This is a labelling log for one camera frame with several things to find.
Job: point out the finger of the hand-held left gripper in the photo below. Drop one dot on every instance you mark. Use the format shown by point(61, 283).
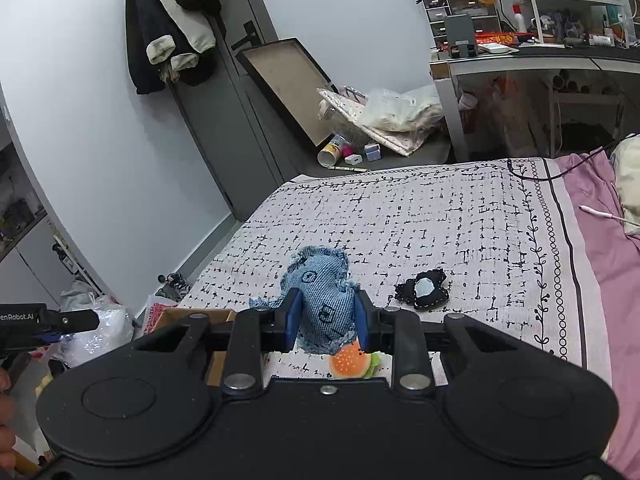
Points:
point(54, 338)
point(75, 321)

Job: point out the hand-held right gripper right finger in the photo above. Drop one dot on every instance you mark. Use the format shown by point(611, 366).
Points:
point(361, 322)

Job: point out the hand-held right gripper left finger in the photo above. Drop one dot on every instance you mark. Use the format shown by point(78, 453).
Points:
point(292, 320)

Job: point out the denim fabric toy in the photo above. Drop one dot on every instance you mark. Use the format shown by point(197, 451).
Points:
point(320, 290)

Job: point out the cardboard box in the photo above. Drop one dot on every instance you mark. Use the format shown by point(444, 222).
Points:
point(210, 316)

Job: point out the person's left hand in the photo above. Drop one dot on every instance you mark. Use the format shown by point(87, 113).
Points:
point(5, 435)

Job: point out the white plastic bags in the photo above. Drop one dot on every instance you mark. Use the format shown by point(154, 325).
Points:
point(100, 325)

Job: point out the burger squishy toy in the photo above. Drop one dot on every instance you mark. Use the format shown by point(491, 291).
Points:
point(347, 360)

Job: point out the red printed plastic bag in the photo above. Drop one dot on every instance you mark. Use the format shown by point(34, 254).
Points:
point(160, 316)

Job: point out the white cabinet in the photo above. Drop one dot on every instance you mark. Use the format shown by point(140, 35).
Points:
point(30, 240)

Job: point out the black white patterned bedsheet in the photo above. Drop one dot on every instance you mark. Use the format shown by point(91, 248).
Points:
point(425, 220)

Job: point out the small lavender box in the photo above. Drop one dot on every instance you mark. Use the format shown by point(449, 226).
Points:
point(372, 152)

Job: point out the paper cup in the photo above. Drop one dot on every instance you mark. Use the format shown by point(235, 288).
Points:
point(331, 154)

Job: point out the grey door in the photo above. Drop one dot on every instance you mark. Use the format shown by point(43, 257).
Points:
point(235, 125)

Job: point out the pile of white bags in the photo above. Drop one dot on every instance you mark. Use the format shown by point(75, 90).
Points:
point(395, 115)

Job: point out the white desk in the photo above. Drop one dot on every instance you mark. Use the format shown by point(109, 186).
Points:
point(445, 110)

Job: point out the pink bed sheet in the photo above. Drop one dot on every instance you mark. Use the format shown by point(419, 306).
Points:
point(605, 280)

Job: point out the pastel floral quilt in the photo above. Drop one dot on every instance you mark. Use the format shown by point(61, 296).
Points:
point(631, 180)

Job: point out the hanging clothes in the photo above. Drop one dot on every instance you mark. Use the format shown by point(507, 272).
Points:
point(150, 25)

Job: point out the grey desktop stand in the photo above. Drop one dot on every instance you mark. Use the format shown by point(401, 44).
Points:
point(460, 32)

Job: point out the red packet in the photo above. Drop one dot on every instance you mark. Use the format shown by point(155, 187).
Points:
point(502, 38)

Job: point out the grey drawer organizer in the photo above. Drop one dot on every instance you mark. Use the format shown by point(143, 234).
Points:
point(440, 10)

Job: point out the white bottle red cap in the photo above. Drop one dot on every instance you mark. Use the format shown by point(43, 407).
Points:
point(520, 20)

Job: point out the white desk riser shelf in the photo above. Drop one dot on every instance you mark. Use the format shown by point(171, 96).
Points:
point(534, 15)

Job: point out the large black picture frame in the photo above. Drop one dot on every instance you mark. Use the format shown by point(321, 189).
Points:
point(285, 80)

